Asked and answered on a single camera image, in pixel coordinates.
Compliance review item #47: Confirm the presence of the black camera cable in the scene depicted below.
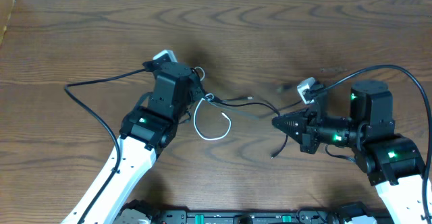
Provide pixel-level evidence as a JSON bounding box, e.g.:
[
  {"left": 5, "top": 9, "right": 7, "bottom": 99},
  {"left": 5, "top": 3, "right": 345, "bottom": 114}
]
[
  {"left": 310, "top": 64, "right": 432, "bottom": 224},
  {"left": 63, "top": 60, "right": 159, "bottom": 224}
]

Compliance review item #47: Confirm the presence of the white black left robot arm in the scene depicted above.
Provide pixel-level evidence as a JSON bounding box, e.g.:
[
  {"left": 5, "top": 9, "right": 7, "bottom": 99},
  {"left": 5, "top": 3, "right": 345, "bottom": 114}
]
[{"left": 63, "top": 59, "right": 204, "bottom": 223}]

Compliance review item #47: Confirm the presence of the black right camera cable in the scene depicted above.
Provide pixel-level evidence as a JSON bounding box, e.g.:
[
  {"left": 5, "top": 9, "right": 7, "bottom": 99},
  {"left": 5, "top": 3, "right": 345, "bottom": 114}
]
[{"left": 310, "top": 64, "right": 432, "bottom": 224}]

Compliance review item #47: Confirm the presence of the black left camera cable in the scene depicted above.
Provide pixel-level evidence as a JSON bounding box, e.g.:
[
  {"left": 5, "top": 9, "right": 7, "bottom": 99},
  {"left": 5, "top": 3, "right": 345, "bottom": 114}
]
[{"left": 63, "top": 60, "right": 159, "bottom": 224}]

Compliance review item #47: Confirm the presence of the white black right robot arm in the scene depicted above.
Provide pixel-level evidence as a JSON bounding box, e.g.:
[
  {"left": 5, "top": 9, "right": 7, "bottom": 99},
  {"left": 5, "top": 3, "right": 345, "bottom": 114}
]
[{"left": 272, "top": 78, "right": 431, "bottom": 223}]

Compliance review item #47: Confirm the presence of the white cable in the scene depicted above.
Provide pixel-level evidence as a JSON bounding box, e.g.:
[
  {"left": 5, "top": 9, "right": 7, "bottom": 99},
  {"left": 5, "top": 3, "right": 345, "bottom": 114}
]
[{"left": 192, "top": 65, "right": 232, "bottom": 142}]

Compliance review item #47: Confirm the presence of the wooden side panel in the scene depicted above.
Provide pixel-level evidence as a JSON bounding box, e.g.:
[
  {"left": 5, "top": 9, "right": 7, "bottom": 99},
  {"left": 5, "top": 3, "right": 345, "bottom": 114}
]
[{"left": 0, "top": 0, "right": 16, "bottom": 44}]

